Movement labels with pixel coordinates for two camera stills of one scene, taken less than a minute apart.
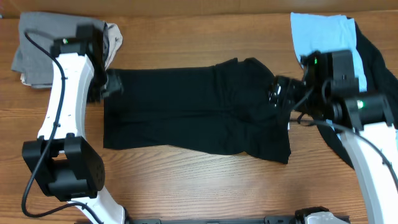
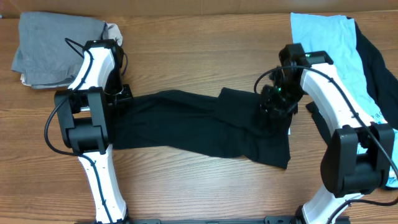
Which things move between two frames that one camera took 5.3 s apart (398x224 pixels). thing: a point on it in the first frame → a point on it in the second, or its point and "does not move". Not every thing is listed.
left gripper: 114,83 → 127,93
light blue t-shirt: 313,33 does not move
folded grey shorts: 34,62 does not move
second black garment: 380,79 does not move
